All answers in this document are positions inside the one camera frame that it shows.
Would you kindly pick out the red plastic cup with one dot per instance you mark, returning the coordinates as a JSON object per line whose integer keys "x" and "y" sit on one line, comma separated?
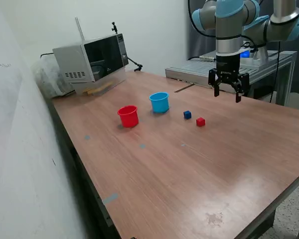
{"x": 128, "y": 119}

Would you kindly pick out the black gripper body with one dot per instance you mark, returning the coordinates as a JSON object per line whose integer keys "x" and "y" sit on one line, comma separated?
{"x": 228, "y": 66}

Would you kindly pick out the light wooden sticks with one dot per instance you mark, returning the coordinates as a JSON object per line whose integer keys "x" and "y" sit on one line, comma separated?
{"x": 99, "y": 87}

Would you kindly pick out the wrist camera with white bracket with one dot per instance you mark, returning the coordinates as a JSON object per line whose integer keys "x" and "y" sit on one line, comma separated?
{"x": 245, "y": 53}

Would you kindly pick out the long blue-grey tape strip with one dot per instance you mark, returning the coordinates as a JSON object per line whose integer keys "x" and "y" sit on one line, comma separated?
{"x": 110, "y": 198}

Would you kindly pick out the blue cube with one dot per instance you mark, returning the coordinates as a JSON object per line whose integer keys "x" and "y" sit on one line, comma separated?
{"x": 187, "y": 114}

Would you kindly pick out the silver microwave oven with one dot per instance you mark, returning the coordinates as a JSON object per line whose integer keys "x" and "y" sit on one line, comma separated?
{"x": 72, "y": 57}

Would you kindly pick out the black camera mount stud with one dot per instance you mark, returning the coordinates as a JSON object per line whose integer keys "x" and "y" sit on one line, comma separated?
{"x": 114, "y": 27}

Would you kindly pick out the crumpled clear plastic bag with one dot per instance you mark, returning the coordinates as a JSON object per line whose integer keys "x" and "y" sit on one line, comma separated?
{"x": 47, "y": 79}

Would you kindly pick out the red cube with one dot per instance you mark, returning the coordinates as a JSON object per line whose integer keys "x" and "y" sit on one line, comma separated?
{"x": 200, "y": 122}

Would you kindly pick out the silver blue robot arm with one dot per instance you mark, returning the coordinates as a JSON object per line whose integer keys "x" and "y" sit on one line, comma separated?
{"x": 228, "y": 44}

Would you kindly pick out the metal robot mounting plate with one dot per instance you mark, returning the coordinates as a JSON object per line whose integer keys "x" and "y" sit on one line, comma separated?
{"x": 264, "y": 65}

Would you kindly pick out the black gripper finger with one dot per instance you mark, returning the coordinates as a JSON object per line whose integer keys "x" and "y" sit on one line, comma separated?
{"x": 239, "y": 93}
{"x": 216, "y": 87}

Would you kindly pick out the blue plastic cup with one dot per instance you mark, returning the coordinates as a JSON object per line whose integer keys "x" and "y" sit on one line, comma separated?
{"x": 159, "y": 104}

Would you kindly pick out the white thin rod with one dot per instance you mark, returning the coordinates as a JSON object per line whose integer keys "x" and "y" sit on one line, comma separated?
{"x": 79, "y": 28}

